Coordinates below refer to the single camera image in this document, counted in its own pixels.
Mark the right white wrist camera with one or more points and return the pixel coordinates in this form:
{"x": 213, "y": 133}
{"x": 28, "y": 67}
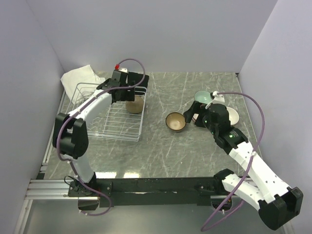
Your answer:
{"x": 216, "y": 98}

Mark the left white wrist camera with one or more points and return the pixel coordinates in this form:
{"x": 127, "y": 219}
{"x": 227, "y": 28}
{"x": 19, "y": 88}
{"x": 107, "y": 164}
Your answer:
{"x": 119, "y": 68}

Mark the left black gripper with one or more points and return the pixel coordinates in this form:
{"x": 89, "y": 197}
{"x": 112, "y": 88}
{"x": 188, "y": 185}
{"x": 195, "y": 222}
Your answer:
{"x": 129, "y": 95}

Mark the white folded cloth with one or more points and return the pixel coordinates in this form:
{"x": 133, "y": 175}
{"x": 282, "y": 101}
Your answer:
{"x": 71, "y": 79}

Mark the tan ceramic bowl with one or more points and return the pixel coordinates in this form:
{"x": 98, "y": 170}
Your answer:
{"x": 136, "y": 106}

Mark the dark red bowl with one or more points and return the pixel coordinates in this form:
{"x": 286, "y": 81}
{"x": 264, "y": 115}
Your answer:
{"x": 194, "y": 118}

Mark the white wire dish rack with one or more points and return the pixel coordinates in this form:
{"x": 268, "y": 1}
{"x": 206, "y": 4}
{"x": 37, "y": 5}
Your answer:
{"x": 113, "y": 123}

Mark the light blue bowl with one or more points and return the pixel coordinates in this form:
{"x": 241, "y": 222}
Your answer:
{"x": 203, "y": 96}

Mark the black folded cloth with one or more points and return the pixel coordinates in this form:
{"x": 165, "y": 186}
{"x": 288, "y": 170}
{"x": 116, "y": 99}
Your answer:
{"x": 139, "y": 79}

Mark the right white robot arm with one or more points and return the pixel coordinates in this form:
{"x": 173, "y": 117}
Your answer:
{"x": 276, "y": 202}

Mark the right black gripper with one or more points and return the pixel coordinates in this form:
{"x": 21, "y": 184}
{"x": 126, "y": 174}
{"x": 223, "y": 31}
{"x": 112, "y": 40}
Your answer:
{"x": 198, "y": 108}

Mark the dark brown patterned bowl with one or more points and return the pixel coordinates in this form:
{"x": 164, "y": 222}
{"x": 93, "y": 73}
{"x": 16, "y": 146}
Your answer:
{"x": 175, "y": 121}

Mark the orange bowl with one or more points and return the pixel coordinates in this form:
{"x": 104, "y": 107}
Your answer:
{"x": 233, "y": 116}

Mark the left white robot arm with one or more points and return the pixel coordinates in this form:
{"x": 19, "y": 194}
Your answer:
{"x": 70, "y": 137}

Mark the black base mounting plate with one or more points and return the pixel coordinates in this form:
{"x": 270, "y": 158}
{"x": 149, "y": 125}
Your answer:
{"x": 149, "y": 191}

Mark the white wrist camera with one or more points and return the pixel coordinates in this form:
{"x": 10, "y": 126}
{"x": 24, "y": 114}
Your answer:
{"x": 216, "y": 98}
{"x": 119, "y": 68}

